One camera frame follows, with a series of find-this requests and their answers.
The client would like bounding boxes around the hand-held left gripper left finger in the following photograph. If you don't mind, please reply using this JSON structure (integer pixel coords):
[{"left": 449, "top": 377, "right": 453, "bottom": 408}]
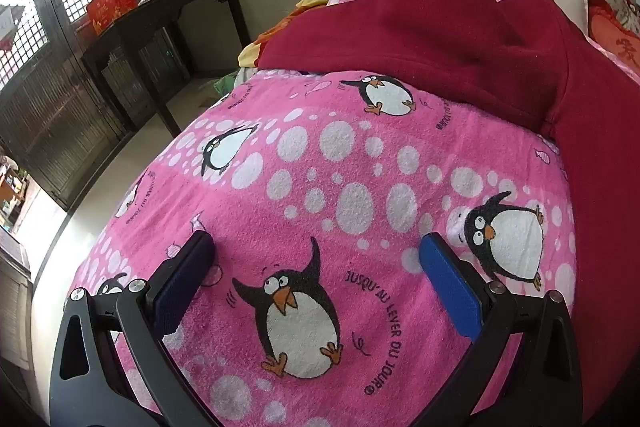
[{"left": 48, "top": 229, "right": 221, "bottom": 427}]

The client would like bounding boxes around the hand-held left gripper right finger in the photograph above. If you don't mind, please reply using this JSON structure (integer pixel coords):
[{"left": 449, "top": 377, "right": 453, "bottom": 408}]
[{"left": 419, "top": 232, "right": 593, "bottom": 427}]

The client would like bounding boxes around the dark red fleece garment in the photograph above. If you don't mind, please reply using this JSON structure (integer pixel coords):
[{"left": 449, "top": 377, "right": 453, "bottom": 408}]
[{"left": 257, "top": 0, "right": 640, "bottom": 413}]

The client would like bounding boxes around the pink penguin printed blanket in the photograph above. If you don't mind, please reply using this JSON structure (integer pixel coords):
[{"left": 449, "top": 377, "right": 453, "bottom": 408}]
[{"left": 65, "top": 0, "right": 640, "bottom": 427}]

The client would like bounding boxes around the green cloth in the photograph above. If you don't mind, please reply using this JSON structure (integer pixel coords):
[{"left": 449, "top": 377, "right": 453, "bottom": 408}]
[{"left": 212, "top": 74, "right": 241, "bottom": 98}]

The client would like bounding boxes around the dark lattice window door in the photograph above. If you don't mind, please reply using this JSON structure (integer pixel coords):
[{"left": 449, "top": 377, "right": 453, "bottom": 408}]
[{"left": 0, "top": 0, "right": 151, "bottom": 210}]

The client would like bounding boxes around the yellow cloth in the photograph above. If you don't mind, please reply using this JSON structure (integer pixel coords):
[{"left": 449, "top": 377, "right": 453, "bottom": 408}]
[{"left": 237, "top": 0, "right": 331, "bottom": 70}]

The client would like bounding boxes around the dark wooden console table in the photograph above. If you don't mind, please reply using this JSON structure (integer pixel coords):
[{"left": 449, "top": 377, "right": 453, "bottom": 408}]
[{"left": 80, "top": 0, "right": 251, "bottom": 138}]

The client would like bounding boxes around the tall red gift box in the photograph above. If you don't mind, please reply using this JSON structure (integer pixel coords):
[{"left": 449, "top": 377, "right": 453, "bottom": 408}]
[{"left": 86, "top": 0, "right": 136, "bottom": 32}]

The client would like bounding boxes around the red heart cushion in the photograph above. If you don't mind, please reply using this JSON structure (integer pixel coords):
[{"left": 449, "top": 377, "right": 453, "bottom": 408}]
[{"left": 587, "top": 0, "right": 640, "bottom": 70}]

